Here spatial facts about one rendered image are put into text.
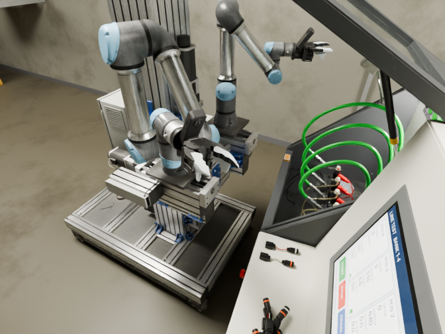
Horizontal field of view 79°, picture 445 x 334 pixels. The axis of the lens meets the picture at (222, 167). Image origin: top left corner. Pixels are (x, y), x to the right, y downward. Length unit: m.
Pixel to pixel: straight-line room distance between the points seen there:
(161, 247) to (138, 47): 1.44
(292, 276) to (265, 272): 0.09
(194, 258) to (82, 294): 0.82
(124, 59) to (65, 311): 1.74
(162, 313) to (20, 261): 1.22
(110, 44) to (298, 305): 1.00
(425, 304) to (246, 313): 0.54
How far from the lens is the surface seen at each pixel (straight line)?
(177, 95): 0.98
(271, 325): 0.90
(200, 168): 0.64
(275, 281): 1.02
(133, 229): 2.22
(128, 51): 0.99
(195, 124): 0.70
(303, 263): 1.08
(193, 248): 2.02
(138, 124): 1.11
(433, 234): 0.60
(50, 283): 2.44
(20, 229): 2.95
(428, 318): 0.55
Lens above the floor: 1.86
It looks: 38 degrees down
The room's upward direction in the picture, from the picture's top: straight up
